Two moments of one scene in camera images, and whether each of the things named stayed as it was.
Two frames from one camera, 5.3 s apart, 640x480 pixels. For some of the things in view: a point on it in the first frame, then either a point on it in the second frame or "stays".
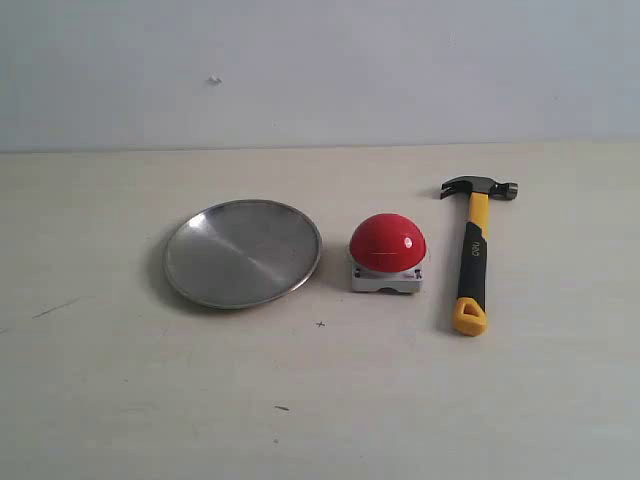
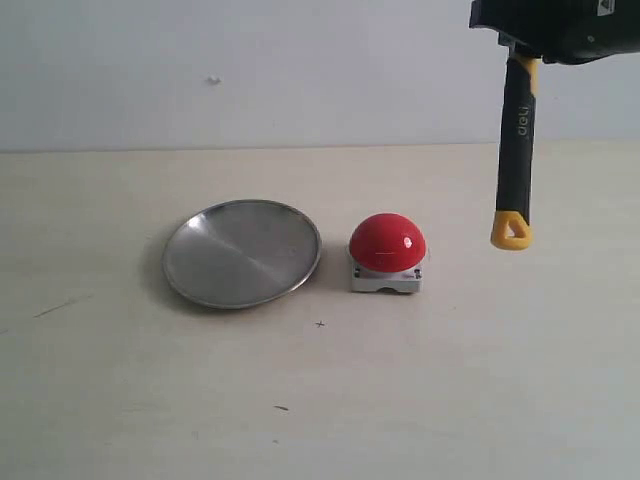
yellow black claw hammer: [469, 316] to [512, 228]
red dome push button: [387, 252] stays
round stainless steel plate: [240, 253] stays
